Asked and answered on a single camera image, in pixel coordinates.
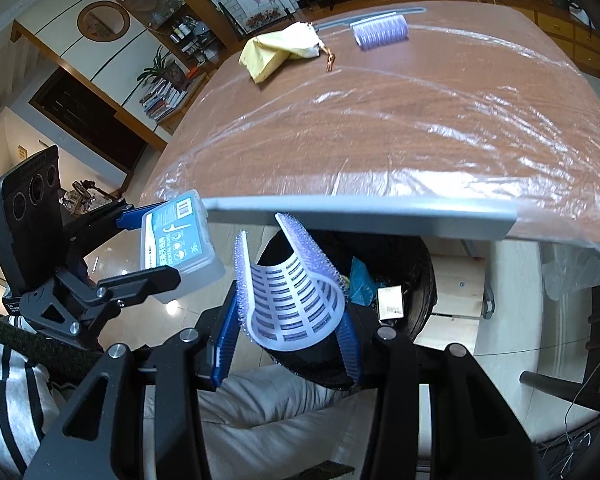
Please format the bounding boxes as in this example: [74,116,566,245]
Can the person's beige pants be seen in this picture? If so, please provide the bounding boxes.
[145,365,381,480]

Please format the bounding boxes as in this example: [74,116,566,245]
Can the striped black white shirt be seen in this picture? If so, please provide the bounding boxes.
[0,335,56,478]

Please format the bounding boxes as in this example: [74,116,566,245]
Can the clear plastic table cover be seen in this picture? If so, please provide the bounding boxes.
[140,0,600,291]

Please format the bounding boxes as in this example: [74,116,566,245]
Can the wooden drawer cabinet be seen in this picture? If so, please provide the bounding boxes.
[525,5,600,81]

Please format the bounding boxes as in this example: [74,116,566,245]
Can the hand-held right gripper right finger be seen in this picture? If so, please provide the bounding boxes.
[337,305,536,480]

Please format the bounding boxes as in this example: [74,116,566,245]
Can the light wooden box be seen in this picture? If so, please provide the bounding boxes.
[430,255,496,320]

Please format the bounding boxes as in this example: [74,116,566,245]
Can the blue plastic bag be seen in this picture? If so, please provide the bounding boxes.
[347,256,383,306]

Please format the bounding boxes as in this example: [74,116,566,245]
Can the green potted plant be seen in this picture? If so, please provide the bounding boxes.
[137,45,178,91]

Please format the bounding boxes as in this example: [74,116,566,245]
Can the black trash bin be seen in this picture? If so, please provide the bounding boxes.
[257,230,437,393]

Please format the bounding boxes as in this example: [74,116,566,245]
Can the purple white hair roller sheet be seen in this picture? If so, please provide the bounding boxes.
[234,212,348,353]

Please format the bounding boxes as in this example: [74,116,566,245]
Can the clear plastic floss box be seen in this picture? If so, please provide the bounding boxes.
[139,189,227,305]

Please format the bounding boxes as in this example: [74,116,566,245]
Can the stack of books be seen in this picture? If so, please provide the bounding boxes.
[140,80,188,122]

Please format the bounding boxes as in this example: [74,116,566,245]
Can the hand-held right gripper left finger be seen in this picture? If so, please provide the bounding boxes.
[27,280,243,480]

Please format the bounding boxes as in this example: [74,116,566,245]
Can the yellow drawstring pouch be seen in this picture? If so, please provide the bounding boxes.
[238,21,338,84]

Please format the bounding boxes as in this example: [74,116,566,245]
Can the round wooden wall decor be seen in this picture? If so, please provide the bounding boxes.
[76,1,132,42]

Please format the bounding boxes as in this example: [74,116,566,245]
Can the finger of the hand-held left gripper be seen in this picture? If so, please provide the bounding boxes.
[82,266,182,311]
[62,199,171,271]

